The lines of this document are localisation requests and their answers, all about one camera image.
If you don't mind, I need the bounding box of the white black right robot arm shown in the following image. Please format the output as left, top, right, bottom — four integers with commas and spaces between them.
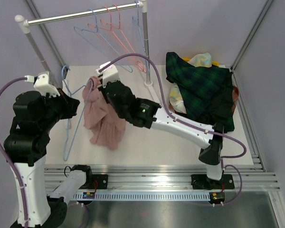
100, 80, 224, 188

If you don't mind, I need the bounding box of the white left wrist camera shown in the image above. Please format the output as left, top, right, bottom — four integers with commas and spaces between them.
25, 71, 60, 97

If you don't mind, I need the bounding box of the yellow plastic tray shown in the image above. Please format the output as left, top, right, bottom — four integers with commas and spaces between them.
183, 56, 219, 67

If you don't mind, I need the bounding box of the red beige plaid skirt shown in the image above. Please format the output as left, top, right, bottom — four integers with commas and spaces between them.
232, 86, 239, 113

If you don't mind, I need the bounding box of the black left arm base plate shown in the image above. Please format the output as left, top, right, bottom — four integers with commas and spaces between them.
90, 174, 109, 190

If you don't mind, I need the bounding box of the blue wire hanger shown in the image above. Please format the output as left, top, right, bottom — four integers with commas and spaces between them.
132, 0, 150, 57

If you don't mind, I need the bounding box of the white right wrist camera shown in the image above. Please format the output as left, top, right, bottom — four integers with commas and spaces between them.
96, 62, 120, 88

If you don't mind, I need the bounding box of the pastel tie-dye garment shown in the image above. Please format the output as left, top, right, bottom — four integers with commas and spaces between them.
169, 53, 212, 114

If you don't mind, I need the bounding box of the pink pleated skirt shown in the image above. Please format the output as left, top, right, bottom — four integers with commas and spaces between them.
82, 76, 126, 150

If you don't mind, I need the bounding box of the aluminium mounting rail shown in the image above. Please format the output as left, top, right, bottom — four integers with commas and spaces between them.
44, 166, 281, 192

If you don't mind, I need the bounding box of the pink hanger with plaid skirt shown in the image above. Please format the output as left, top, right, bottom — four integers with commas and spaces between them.
100, 6, 147, 73

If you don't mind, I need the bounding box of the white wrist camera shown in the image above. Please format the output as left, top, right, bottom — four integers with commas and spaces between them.
25, 71, 60, 97
96, 62, 120, 88

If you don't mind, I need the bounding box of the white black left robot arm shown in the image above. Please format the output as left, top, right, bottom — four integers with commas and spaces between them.
3, 89, 94, 228

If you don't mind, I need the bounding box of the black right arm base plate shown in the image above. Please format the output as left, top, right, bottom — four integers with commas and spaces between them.
191, 174, 235, 190

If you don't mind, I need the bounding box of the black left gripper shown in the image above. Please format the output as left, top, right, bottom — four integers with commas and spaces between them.
39, 86, 80, 130

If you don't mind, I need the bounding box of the silver white clothes rack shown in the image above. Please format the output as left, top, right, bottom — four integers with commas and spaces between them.
14, 0, 162, 108

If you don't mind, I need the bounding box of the dark green plaid skirt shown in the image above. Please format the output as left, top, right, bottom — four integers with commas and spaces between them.
166, 52, 235, 133

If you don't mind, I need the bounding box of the blue hanger with pink skirt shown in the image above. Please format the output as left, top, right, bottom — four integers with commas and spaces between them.
61, 65, 95, 162

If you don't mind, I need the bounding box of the white slotted cable duct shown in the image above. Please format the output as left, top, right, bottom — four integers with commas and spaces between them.
72, 192, 210, 201

